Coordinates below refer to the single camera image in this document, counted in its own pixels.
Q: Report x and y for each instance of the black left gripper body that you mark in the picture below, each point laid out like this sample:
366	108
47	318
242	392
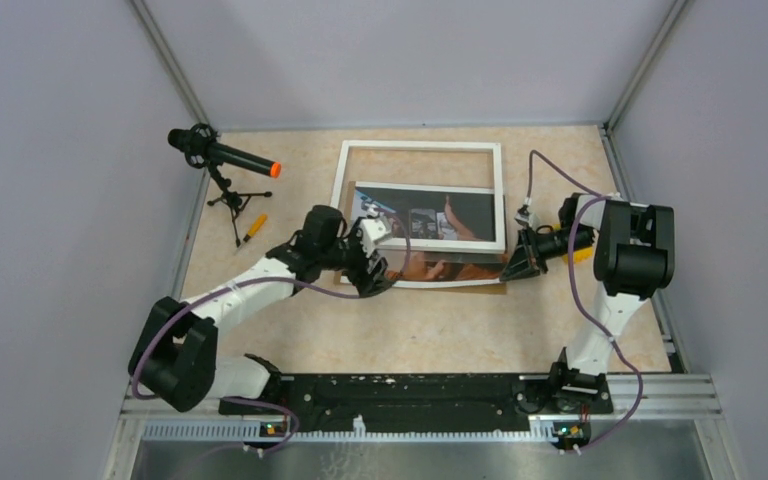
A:
354	260

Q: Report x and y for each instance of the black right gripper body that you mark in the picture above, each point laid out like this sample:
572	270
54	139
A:
549	244

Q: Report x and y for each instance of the white wooden picture frame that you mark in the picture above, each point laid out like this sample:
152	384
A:
403	198

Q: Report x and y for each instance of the glossy photo print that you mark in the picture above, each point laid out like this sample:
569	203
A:
437	232

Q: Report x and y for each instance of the yellow screwdriver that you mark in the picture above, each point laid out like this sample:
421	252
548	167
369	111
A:
253	230

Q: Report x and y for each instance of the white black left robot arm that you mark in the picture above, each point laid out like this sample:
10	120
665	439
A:
175	357

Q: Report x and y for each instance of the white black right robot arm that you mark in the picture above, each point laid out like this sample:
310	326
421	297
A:
634	257

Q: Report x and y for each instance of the yellow green toy window block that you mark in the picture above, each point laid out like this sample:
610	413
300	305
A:
578	256

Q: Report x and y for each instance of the black tripod microphone stand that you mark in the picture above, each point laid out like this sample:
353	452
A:
235	201

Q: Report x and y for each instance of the black microphone orange tip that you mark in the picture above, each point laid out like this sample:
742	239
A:
201	149

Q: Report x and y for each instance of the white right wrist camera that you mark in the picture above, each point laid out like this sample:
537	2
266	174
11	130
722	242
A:
526	218

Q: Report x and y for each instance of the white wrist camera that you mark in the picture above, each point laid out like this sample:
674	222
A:
526	218
374	229

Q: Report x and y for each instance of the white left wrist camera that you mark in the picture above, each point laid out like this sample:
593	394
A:
374	229

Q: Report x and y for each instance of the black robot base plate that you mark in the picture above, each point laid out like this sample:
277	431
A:
428	403

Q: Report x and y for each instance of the aluminium front rail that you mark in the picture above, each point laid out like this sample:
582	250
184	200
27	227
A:
660	426

